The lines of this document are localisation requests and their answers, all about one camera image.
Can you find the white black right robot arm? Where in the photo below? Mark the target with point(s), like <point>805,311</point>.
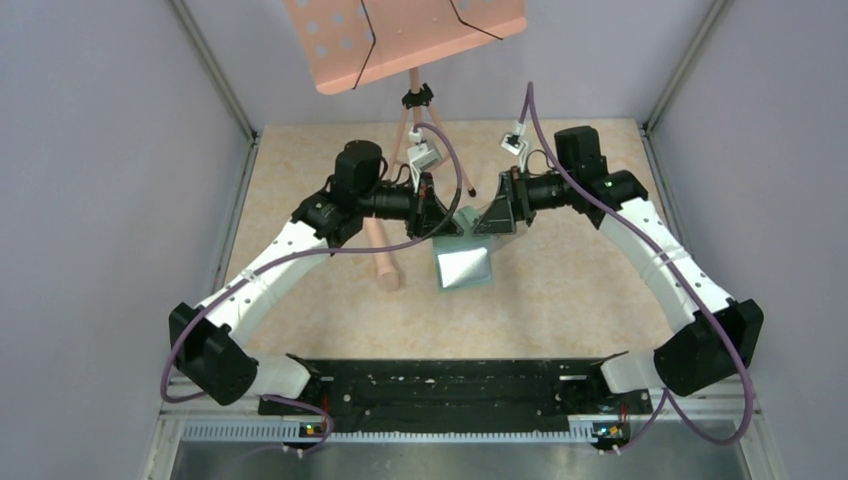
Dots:
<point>618,206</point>

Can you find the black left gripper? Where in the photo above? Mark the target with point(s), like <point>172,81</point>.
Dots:
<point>426,212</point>

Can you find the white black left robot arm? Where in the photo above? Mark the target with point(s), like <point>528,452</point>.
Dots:
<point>209,340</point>

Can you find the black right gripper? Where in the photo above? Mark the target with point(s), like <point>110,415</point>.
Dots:
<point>508,205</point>

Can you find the green leather card holder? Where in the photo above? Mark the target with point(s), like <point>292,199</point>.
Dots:
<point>464,261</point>

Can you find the pink music stand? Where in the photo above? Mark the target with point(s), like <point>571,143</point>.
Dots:
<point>352,43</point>

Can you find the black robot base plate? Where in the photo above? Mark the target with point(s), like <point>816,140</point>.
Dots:
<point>490,391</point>

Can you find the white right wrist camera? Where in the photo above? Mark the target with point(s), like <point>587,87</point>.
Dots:
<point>514,141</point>

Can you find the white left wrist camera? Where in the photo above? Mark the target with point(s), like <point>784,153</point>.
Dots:
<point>422,154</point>

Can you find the aluminium front rail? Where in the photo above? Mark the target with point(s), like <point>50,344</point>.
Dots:
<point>241,422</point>

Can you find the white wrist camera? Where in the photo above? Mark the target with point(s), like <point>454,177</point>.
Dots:
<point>514,141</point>
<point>422,154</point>

